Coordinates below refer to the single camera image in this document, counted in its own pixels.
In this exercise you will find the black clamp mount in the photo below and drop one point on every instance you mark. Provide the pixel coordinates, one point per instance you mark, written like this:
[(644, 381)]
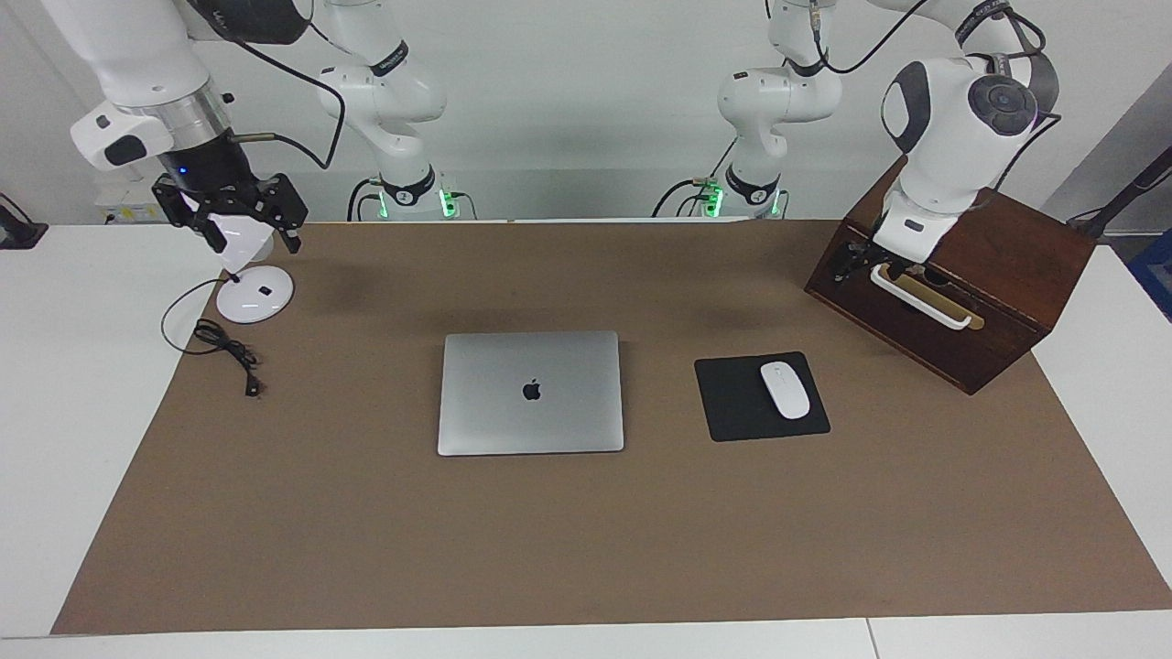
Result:
[(18, 233)]

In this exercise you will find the black pole stand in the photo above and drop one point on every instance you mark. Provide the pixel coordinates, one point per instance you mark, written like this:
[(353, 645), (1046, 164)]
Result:
[(1135, 188)]

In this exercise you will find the brown table mat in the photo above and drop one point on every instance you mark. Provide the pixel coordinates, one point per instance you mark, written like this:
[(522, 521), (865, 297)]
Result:
[(549, 549)]

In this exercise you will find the white wall power strip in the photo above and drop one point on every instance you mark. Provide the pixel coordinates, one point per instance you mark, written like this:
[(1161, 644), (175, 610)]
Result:
[(128, 216)]

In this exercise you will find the blue object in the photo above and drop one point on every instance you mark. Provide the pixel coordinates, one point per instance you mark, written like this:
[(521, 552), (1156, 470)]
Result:
[(1155, 270)]

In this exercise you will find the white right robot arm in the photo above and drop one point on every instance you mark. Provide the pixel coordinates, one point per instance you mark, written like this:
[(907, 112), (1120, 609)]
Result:
[(137, 46)]

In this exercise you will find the white computer mouse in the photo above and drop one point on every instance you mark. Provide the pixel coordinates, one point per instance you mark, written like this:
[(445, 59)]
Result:
[(786, 391)]

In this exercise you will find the black mouse pad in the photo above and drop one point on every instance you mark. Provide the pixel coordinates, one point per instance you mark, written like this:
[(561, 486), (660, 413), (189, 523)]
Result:
[(732, 403)]

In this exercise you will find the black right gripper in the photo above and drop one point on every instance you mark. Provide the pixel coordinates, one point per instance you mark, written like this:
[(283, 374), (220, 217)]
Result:
[(215, 174)]

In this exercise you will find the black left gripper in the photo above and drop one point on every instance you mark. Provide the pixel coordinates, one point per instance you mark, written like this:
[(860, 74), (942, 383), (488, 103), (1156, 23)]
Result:
[(865, 249)]

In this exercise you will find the white desk lamp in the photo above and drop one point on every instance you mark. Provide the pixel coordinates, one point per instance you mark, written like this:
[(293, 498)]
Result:
[(256, 295)]

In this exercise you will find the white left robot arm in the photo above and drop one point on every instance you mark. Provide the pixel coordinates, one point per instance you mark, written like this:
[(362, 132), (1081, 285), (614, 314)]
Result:
[(943, 137)]

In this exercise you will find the grey laptop with apple logo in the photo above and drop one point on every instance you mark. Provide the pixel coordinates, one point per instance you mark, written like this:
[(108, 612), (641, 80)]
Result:
[(549, 421)]

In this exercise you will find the dark brown wooden box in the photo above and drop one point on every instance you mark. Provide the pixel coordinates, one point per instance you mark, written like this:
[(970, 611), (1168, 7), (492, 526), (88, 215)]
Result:
[(1025, 275)]

